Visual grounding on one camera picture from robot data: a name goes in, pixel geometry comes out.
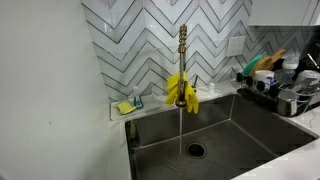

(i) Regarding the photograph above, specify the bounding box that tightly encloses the small white soap pump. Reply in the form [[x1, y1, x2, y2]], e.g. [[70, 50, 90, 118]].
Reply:
[[207, 81, 216, 95]]

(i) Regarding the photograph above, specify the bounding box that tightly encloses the steel utensil cup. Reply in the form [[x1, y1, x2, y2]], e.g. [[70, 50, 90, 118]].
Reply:
[[276, 88, 300, 117]]

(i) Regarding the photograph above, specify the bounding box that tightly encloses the clear baby bottle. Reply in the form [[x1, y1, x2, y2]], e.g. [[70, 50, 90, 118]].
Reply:
[[281, 54, 300, 85]]

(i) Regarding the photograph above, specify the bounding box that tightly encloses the clear sponge tray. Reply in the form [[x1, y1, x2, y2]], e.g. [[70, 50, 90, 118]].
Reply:
[[109, 93, 162, 122]]

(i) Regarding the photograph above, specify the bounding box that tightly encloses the brass spring faucet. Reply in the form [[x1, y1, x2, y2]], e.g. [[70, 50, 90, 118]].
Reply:
[[175, 23, 190, 109]]

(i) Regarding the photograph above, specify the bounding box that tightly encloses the black dish rack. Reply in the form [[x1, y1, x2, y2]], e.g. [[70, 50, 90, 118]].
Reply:
[[236, 75, 320, 118]]

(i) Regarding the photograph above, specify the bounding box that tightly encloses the clear glass bowl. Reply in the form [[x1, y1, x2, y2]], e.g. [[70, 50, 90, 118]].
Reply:
[[294, 68, 320, 88]]

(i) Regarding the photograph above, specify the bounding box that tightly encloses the yellow rubber glove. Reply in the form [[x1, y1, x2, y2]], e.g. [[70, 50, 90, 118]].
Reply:
[[164, 70, 200, 115]]

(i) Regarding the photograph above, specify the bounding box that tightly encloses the yellow sponge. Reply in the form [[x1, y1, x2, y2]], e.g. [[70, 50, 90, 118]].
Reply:
[[115, 100, 137, 116]]

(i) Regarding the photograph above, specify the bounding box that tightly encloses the clear dish wand bottle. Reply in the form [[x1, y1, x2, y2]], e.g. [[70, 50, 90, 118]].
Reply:
[[131, 85, 145, 110]]

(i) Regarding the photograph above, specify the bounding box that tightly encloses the white wall outlet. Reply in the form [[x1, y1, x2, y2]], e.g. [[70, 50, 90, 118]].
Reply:
[[226, 34, 247, 58]]

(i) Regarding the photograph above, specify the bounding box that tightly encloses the white wall cabinet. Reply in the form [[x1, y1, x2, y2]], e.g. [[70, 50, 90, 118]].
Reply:
[[247, 0, 320, 27]]

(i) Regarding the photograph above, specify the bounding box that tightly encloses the dark faucet lever handle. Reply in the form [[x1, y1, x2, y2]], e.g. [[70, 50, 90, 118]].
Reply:
[[191, 74, 200, 93]]

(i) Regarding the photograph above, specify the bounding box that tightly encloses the stainless steel sink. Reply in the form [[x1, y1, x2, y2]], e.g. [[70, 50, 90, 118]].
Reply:
[[124, 93, 320, 180]]

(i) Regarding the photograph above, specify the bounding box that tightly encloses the white mug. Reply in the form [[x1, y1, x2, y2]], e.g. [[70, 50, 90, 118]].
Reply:
[[253, 69, 276, 91]]

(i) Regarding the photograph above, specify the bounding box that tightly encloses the round wooden plate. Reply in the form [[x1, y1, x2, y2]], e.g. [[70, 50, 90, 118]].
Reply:
[[268, 48, 288, 67], [249, 55, 275, 78]]

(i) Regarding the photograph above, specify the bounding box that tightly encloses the round sink drain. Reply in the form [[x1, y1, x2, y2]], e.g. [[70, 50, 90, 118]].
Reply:
[[185, 141, 208, 160]]

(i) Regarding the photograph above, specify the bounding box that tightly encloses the green plastic plate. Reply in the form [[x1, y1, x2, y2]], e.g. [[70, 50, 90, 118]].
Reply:
[[241, 51, 268, 77]]

